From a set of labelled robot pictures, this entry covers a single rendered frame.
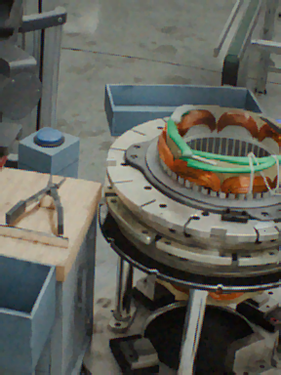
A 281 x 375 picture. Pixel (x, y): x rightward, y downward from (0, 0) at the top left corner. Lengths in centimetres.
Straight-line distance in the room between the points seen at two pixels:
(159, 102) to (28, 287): 55
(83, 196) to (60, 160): 19
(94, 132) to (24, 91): 271
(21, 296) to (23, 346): 11
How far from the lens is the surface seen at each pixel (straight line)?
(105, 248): 158
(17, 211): 108
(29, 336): 97
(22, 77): 96
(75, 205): 115
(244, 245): 110
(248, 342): 125
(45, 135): 136
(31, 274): 105
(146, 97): 151
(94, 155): 351
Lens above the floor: 166
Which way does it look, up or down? 30 degrees down
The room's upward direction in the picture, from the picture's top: 5 degrees clockwise
